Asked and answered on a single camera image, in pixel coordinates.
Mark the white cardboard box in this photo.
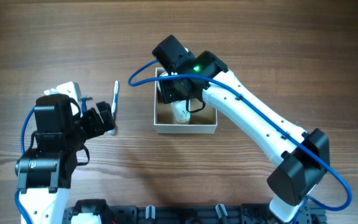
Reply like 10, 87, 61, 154
154, 83, 218, 134

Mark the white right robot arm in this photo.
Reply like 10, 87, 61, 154
152, 35, 330, 223

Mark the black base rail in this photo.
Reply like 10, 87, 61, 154
62, 198, 328, 224

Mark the round white cotton-swab tub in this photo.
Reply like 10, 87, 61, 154
157, 72, 169, 93

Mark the blue disposable razor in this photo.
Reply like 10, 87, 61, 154
80, 95, 92, 112

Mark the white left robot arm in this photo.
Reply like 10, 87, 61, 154
14, 93, 115, 223

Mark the blue white toothbrush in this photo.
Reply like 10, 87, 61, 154
111, 80, 119, 119

